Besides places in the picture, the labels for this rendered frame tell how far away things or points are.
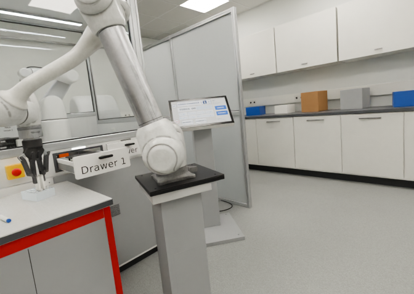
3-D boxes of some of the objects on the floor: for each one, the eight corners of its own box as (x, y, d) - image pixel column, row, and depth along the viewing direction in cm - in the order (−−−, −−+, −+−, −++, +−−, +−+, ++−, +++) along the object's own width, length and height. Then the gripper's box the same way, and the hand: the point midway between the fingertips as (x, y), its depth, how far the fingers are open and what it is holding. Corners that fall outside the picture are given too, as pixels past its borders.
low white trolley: (135, 354, 115) (112, 198, 105) (-58, 524, 70) (-128, 280, 61) (87, 297, 155) (66, 180, 145) (-56, 383, 110) (-98, 222, 101)
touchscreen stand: (244, 240, 203) (234, 116, 191) (190, 249, 196) (176, 122, 183) (228, 214, 252) (220, 115, 240) (185, 222, 245) (173, 120, 232)
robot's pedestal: (228, 328, 124) (214, 181, 114) (171, 359, 111) (150, 197, 102) (202, 291, 150) (190, 169, 141) (154, 312, 138) (136, 181, 129)
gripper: (18, 141, 103) (29, 196, 106) (52, 136, 115) (60, 185, 118) (9, 141, 106) (19, 194, 109) (42, 137, 119) (51, 184, 121)
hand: (39, 182), depth 113 cm, fingers closed, pressing on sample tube
